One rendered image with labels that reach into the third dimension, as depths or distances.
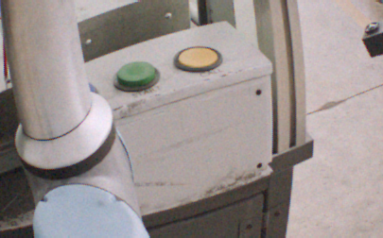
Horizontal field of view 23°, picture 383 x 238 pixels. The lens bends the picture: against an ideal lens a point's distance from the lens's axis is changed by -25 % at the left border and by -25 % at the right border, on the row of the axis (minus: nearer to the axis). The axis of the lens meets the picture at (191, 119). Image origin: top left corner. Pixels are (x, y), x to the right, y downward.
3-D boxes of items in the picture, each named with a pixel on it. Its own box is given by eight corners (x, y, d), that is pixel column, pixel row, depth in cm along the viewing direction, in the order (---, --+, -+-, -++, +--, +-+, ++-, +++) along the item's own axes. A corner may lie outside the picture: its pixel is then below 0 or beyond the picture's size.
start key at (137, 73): (146, 72, 124) (146, 56, 122) (162, 90, 121) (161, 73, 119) (113, 83, 122) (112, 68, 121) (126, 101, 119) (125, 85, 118)
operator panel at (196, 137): (233, 127, 139) (226, 20, 131) (273, 174, 131) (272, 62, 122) (35, 185, 130) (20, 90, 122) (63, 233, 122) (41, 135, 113)
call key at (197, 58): (207, 59, 126) (206, 43, 125) (225, 76, 123) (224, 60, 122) (173, 68, 125) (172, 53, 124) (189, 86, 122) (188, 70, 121)
